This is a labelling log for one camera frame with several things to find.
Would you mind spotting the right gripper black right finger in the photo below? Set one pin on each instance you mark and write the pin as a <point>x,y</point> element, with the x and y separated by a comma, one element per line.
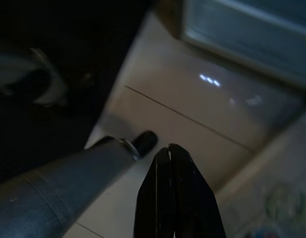
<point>195,203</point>

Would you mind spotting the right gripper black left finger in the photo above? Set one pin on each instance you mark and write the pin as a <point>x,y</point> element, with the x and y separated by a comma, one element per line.
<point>155,198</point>

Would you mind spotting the fridge lower door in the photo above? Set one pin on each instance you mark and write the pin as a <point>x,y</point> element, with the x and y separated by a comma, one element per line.
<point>274,178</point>

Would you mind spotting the black robot right foot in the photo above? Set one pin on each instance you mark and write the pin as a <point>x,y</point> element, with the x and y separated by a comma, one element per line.
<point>145,141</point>

